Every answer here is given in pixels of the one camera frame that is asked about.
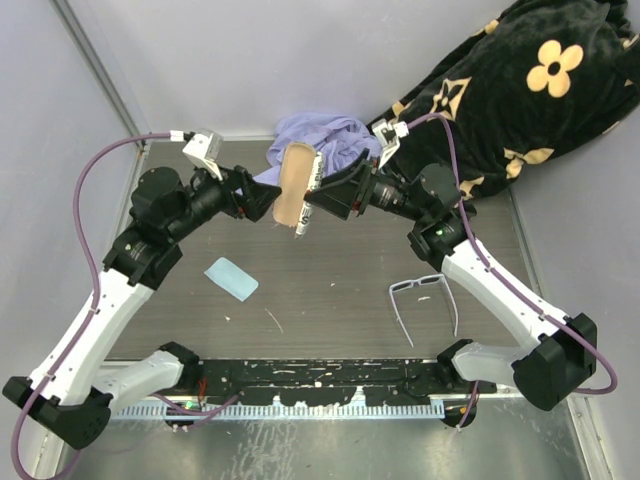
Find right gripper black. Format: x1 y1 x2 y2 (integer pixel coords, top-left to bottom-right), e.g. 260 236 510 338
303 149 428 225

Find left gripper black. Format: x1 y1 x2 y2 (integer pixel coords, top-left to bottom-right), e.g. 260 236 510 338
170 157 281 240

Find printed glasses case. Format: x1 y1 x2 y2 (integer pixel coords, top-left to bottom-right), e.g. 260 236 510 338
273 142 325 239

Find light blue cleaning cloth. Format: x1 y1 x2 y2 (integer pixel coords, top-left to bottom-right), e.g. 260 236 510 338
204 257 259 302

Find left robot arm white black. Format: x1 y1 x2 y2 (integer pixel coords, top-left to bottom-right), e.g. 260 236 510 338
2 166 281 450

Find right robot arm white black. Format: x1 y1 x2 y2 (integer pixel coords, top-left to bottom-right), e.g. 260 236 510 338
304 158 597 411

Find crumpled lavender cloth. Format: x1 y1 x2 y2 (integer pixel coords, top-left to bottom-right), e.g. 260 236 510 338
254 112 382 185

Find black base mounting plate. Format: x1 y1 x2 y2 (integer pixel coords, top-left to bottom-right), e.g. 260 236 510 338
158 359 473 407

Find black floral plush blanket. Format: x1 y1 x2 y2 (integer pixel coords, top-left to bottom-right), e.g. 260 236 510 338
384 1 639 199

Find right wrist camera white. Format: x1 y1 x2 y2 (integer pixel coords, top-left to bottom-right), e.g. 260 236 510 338
372 119 409 169

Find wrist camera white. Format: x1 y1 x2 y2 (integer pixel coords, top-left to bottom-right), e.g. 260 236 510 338
372 119 409 169
169 130 223 181

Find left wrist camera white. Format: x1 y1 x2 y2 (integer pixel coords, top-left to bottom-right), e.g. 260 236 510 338
169 130 223 181

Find white frame sunglasses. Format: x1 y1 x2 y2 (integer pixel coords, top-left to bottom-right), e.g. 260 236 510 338
388 274 460 347

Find aluminium frame post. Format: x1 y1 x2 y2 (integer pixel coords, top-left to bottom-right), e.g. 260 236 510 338
49 0 150 136

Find slotted grey cable duct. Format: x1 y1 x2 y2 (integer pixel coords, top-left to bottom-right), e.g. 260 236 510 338
113 394 445 422

